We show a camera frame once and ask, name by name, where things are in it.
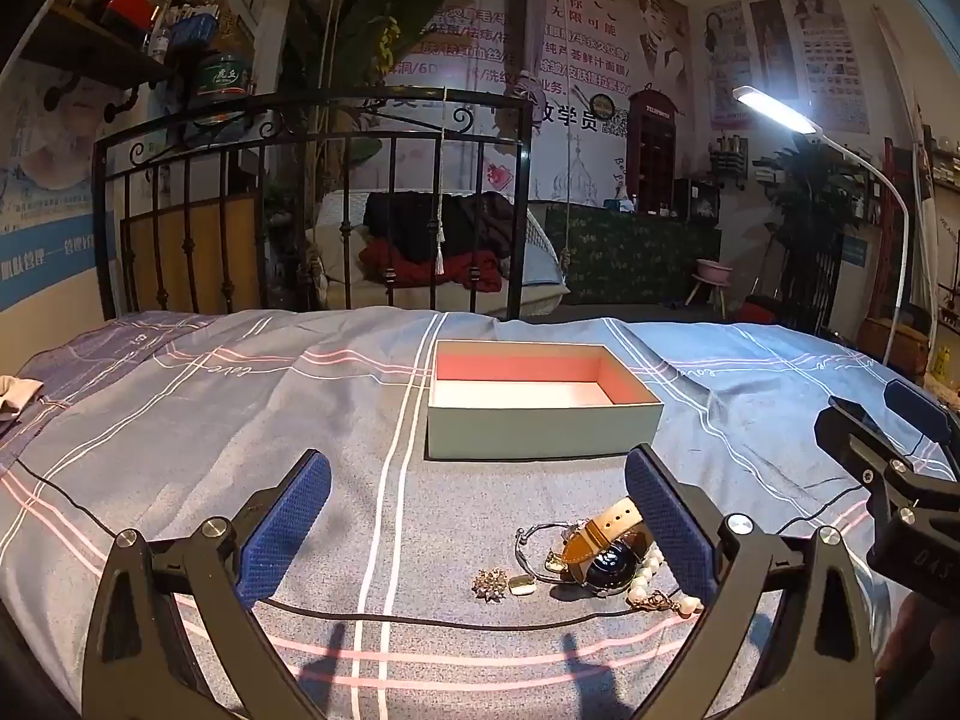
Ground green floral counter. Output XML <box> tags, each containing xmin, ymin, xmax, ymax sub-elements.
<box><xmin>544</xmin><ymin>204</ymin><xmax>725</xmax><ymax>305</ymax></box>

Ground dark wall shelf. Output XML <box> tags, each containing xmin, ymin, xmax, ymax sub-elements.
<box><xmin>30</xmin><ymin>4</ymin><xmax>177</xmax><ymax>91</ymax></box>

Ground black iron bed frame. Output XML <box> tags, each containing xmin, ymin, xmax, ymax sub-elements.
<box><xmin>94</xmin><ymin>94</ymin><xmax>533</xmax><ymax>323</ymax></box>

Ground blue face wall poster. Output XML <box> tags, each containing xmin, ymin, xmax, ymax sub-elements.
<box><xmin>0</xmin><ymin>60</ymin><xmax>106</xmax><ymax>308</ymax></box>

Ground potted green plant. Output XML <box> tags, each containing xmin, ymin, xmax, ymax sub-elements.
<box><xmin>754</xmin><ymin>139</ymin><xmax>863</xmax><ymax>331</ymax></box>

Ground white wicker hanging chair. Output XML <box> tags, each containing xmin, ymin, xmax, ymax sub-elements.
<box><xmin>311</xmin><ymin>190</ymin><xmax>571</xmax><ymax>308</ymax></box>

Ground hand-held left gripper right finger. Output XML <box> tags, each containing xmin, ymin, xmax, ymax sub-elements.
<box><xmin>624</xmin><ymin>444</ymin><xmax>878</xmax><ymax>720</ymax></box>

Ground dark wall poster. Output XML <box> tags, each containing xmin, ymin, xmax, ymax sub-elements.
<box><xmin>750</xmin><ymin>0</ymin><xmax>788</xmax><ymax>91</ymax></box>

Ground red box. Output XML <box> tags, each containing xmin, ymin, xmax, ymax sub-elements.
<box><xmin>105</xmin><ymin>0</ymin><xmax>158</xmax><ymax>27</ymax></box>

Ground white floor lamp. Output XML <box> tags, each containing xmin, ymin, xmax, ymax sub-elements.
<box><xmin>731</xmin><ymin>85</ymin><xmax>935</xmax><ymax>368</ymax></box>

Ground thin black cable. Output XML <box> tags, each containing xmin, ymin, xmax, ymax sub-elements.
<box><xmin>13</xmin><ymin>454</ymin><xmax>875</xmax><ymax>625</ymax></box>

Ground watch with tan strap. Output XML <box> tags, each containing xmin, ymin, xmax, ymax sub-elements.
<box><xmin>564</xmin><ymin>499</ymin><xmax>652</xmax><ymax>597</ymax></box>

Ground silver bangle with gold charms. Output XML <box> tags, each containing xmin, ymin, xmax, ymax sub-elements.
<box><xmin>515</xmin><ymin>519</ymin><xmax>593</xmax><ymax>582</ymax></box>

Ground pearl bracelet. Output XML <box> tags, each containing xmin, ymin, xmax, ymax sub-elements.
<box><xmin>626</xmin><ymin>544</ymin><xmax>706</xmax><ymax>616</ymax></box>

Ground pink stool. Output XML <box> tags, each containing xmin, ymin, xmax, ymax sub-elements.
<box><xmin>688</xmin><ymin>259</ymin><xmax>736</xmax><ymax>320</ymax></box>

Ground beige cloth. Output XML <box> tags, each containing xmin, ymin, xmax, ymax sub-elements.
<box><xmin>0</xmin><ymin>375</ymin><xmax>46</xmax><ymax>421</ymax></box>

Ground black clothes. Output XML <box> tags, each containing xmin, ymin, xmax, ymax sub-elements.
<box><xmin>364</xmin><ymin>191</ymin><xmax>526</xmax><ymax>256</ymax></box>

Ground red cloth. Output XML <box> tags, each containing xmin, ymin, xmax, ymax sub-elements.
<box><xmin>358</xmin><ymin>240</ymin><xmax>503</xmax><ymax>293</ymax></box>

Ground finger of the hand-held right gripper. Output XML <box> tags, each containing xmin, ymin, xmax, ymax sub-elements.
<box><xmin>814</xmin><ymin>396</ymin><xmax>960</xmax><ymax>518</ymax></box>
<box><xmin>883</xmin><ymin>379</ymin><xmax>960</xmax><ymax>466</ymax></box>

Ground large wall banner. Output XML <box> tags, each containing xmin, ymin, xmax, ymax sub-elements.
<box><xmin>375</xmin><ymin>0</ymin><xmax>691</xmax><ymax>203</ymax></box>

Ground blue box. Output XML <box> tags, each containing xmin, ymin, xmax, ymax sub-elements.
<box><xmin>166</xmin><ymin>11</ymin><xmax>218</xmax><ymax>53</ymax></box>

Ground blue striped blanket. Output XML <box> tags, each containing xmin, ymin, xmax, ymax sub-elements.
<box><xmin>0</xmin><ymin>307</ymin><xmax>960</xmax><ymax>720</ymax></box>

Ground green tin can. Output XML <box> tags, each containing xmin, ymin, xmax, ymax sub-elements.
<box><xmin>196</xmin><ymin>52</ymin><xmax>248</xmax><ymax>100</ymax></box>

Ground wall poster with picture grid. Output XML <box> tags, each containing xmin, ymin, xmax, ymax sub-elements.
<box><xmin>787</xmin><ymin>0</ymin><xmax>871</xmax><ymax>134</ymax></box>

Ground red phone booth cabinet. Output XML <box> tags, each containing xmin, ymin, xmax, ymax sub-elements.
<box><xmin>625</xmin><ymin>88</ymin><xmax>689</xmax><ymax>203</ymax></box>

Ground grey box with pink inside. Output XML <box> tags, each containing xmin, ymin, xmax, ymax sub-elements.
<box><xmin>426</xmin><ymin>339</ymin><xmax>665</xmax><ymax>462</ymax></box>

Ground pink wall poster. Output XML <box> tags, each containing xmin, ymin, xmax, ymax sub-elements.
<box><xmin>703</xmin><ymin>0</ymin><xmax>751</xmax><ymax>128</ymax></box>

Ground white tassel cord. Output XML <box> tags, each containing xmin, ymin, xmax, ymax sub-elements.
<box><xmin>427</xmin><ymin>86</ymin><xmax>451</xmax><ymax>277</ymax></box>

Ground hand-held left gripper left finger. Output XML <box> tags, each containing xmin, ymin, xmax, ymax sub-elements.
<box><xmin>81</xmin><ymin>448</ymin><xmax>332</xmax><ymax>720</ymax></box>

